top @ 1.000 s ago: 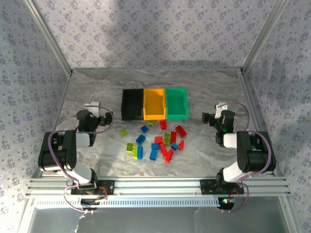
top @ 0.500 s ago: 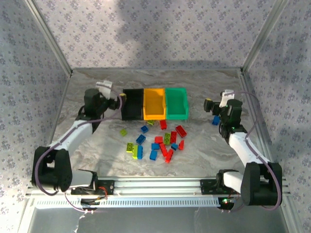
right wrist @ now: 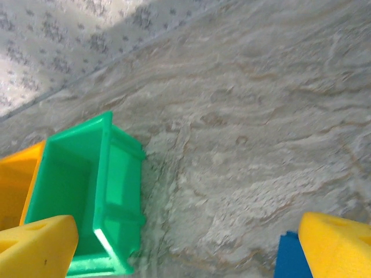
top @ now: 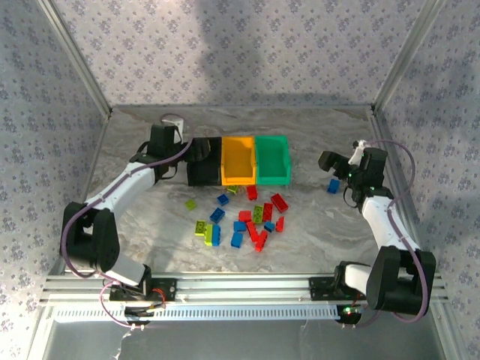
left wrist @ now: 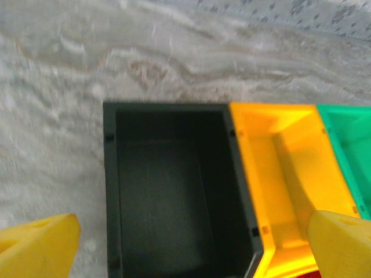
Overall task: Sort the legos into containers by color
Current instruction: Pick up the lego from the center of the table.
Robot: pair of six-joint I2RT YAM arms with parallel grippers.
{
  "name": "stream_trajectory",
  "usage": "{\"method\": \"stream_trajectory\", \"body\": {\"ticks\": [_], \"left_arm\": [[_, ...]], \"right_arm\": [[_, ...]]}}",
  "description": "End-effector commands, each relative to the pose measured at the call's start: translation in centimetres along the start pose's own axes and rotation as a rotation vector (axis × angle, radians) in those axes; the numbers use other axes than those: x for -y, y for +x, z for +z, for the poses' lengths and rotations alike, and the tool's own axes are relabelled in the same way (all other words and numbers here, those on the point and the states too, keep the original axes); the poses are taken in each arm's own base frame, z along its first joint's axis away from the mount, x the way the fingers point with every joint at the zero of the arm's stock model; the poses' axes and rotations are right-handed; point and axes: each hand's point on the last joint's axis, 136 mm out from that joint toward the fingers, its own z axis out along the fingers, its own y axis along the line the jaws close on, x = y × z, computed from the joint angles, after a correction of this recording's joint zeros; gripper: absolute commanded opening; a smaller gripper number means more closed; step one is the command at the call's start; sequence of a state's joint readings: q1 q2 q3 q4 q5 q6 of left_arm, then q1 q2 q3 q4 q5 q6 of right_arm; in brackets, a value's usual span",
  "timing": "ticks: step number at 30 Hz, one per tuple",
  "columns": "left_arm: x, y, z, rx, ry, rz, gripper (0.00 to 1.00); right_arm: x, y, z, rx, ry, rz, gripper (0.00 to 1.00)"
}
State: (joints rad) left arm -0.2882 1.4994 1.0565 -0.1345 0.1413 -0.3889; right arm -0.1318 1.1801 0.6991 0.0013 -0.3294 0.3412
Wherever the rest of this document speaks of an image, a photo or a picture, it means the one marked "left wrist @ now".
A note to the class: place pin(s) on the yellow plastic bin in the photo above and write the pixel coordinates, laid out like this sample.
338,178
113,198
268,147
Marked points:
290,173

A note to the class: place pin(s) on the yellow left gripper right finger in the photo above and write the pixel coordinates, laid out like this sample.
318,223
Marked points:
342,249

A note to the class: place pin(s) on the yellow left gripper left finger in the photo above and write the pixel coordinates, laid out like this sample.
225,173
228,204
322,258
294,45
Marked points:
34,252

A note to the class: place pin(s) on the black plastic bin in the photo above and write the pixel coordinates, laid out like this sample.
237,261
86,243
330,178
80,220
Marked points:
174,188

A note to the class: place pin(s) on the green plastic bin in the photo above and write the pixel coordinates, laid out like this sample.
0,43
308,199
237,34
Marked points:
347,130

